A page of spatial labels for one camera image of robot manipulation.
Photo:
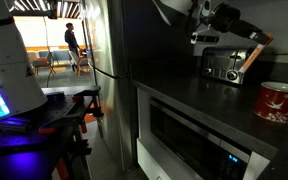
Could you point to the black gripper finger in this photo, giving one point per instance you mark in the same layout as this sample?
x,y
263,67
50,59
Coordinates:
x,y
261,41
264,35

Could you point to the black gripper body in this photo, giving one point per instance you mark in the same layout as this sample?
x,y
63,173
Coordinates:
x,y
232,20

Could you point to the silver toaster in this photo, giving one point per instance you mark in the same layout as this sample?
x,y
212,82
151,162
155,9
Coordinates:
x,y
224,65

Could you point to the red mug with white print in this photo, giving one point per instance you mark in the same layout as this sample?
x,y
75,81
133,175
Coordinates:
x,y
277,103

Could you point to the built-in black microwave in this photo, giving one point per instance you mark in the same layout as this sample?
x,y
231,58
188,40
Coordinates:
x,y
197,146

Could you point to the stainless steel refrigerator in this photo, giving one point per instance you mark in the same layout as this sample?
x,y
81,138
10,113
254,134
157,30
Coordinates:
x,y
112,83

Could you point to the orange chair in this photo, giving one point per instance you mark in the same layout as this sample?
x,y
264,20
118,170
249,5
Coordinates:
x,y
82,63
42,64

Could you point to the person in dark clothes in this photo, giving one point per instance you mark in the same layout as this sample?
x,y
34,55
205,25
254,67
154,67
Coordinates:
x,y
71,41

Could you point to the grey blue sofa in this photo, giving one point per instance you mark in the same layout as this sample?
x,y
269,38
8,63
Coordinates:
x,y
59,55

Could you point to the black mounting table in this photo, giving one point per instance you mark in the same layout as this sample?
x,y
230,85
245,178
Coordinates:
x,y
34,140

